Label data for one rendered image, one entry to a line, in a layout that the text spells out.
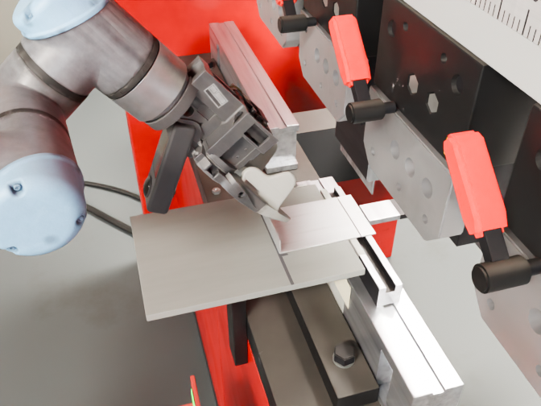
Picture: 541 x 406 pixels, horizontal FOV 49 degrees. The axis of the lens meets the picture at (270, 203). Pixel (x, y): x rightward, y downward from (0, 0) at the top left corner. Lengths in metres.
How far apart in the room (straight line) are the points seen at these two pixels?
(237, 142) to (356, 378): 0.31
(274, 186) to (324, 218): 0.14
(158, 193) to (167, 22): 0.89
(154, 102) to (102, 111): 2.58
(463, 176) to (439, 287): 1.79
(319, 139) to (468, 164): 0.86
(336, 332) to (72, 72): 0.45
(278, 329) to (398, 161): 0.37
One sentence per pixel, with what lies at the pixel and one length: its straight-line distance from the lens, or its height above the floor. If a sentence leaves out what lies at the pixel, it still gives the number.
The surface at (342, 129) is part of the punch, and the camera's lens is 0.74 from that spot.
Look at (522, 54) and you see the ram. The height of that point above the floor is 1.36.
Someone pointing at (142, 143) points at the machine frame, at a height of 0.64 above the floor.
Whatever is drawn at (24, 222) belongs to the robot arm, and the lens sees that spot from 0.46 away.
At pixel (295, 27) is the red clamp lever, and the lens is 0.67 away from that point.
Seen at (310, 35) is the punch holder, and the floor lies 1.24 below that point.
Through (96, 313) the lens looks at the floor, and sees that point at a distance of 2.08.
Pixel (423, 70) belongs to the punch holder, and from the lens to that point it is 0.48.
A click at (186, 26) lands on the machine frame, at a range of 1.52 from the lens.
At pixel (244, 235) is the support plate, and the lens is 0.76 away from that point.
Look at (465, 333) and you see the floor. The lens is 2.04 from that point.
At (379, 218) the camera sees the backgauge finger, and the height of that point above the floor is 1.00.
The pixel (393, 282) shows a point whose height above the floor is 1.00.
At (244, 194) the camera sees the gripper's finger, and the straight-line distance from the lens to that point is 0.65.
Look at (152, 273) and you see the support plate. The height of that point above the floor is 1.00.
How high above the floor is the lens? 1.50
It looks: 38 degrees down
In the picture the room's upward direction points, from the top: straight up
